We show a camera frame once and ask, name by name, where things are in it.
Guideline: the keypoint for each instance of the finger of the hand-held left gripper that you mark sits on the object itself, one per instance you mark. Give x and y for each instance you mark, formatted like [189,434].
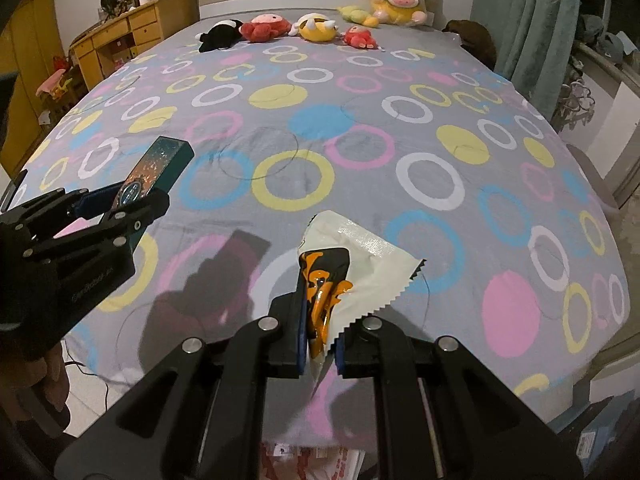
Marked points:
[142,212]
[95,203]

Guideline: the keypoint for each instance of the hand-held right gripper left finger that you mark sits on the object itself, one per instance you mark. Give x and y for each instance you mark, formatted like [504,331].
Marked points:
[301,330]

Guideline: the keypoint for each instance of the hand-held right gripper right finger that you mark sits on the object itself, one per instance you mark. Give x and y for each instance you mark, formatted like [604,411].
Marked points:
[341,355]

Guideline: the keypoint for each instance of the teal patterned box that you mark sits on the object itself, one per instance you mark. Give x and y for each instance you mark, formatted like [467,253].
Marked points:
[160,165]

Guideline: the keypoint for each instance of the white orange snack packet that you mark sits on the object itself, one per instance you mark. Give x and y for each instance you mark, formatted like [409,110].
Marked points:
[360,270]

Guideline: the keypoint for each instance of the white red-print plastic bag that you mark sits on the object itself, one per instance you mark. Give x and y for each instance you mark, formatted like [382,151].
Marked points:
[310,460]

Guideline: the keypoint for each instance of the person's left hand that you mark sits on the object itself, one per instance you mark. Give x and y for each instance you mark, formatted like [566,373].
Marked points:
[47,385]

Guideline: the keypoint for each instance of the black phone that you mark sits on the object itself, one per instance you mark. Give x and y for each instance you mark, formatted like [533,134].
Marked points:
[15,187]

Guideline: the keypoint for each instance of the pink yellow toy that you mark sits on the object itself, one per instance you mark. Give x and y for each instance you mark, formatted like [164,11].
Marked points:
[55,82]

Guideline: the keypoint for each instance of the wooden wardrobe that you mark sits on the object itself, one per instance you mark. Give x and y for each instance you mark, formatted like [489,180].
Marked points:
[25,70]

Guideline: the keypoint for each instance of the wooden desk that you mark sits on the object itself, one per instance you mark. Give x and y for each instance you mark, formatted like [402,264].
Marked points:
[135,30]

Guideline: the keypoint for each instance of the black and white plush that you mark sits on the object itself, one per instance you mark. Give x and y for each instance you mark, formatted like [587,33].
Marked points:
[220,35]

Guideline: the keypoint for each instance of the circle-print grey bedsheet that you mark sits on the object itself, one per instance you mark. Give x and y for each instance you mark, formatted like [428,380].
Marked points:
[400,160]

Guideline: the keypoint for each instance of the red crab plush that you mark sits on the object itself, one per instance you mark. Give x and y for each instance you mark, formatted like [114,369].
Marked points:
[265,28]

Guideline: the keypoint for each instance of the yellow bee plush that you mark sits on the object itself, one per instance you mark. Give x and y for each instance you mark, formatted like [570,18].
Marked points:
[316,28]

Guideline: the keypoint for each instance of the blue cardboard box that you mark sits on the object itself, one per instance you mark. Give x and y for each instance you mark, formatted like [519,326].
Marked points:
[602,442]

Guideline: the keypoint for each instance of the small red plush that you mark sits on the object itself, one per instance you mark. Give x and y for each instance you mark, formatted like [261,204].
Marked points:
[359,36]

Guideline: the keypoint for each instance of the green yellow plush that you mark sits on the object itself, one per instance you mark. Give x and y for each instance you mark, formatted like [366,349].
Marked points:
[357,14]

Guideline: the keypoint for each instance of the grey chair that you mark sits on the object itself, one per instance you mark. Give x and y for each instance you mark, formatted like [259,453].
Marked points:
[595,175]

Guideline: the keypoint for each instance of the brown plush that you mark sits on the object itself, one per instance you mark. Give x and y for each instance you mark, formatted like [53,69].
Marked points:
[472,37]

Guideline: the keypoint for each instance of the teal leaf-print curtain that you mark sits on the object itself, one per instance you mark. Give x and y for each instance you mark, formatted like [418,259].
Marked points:
[525,25]

